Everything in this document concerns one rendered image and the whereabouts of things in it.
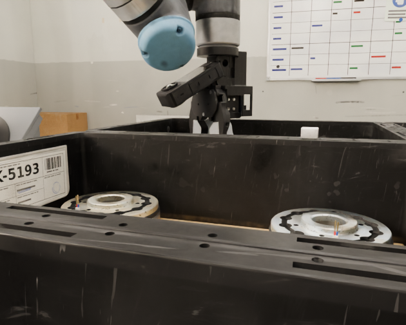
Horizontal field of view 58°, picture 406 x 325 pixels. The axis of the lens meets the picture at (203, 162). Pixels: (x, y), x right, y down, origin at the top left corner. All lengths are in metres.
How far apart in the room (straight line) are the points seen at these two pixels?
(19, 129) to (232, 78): 0.38
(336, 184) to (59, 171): 0.30
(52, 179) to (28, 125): 0.28
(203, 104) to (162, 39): 0.18
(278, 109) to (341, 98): 0.55
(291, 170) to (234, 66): 0.30
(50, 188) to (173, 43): 0.23
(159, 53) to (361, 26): 3.11
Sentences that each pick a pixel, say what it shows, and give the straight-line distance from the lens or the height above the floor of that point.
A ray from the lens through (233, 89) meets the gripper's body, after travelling 0.63.
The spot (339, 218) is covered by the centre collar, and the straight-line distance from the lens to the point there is 0.36.
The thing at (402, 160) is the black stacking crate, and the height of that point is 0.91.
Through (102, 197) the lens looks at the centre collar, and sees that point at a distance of 0.42.
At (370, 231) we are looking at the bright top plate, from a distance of 0.35.
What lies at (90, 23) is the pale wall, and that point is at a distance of 4.17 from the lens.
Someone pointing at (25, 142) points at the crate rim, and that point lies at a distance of 0.41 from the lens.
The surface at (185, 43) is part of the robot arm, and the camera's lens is 0.49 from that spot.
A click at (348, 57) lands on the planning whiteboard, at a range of 3.50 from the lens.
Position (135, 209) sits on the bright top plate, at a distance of 0.39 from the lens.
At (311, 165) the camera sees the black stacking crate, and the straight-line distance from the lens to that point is 0.40.
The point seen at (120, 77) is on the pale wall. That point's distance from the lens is 3.95.
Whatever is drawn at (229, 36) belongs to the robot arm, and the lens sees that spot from 0.62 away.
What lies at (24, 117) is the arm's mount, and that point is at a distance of 0.73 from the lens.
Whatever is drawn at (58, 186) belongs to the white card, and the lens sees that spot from 0.45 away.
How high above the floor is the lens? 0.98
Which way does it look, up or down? 10 degrees down
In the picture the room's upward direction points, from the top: straight up
